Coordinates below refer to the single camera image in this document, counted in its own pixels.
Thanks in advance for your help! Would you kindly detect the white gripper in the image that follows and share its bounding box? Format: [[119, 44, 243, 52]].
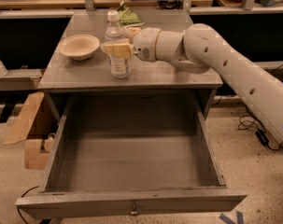
[[100, 27, 162, 62]]

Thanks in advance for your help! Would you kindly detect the clear plastic water bottle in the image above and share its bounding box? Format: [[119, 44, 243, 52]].
[[104, 10, 130, 78]]

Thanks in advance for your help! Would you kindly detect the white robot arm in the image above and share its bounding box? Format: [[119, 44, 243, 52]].
[[101, 23, 283, 146]]

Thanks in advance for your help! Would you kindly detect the grey cabinet with top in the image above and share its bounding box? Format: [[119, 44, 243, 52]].
[[38, 9, 222, 118]]

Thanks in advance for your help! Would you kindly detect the open grey top drawer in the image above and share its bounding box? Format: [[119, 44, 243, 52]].
[[16, 92, 247, 218]]

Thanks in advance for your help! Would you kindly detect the metal drawer knob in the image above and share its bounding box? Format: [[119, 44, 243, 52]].
[[129, 204, 139, 217]]

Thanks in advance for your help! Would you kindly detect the green chip bag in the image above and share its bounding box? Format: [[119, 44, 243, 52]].
[[117, 1, 142, 26]]

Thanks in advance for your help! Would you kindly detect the beige paper bowl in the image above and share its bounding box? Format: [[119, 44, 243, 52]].
[[58, 35, 100, 61]]

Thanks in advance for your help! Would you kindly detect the cardboard box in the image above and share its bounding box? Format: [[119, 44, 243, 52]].
[[4, 91, 57, 170]]

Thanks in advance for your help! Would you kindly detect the black floor cable with adapter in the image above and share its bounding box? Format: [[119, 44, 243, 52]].
[[237, 105, 282, 152]]

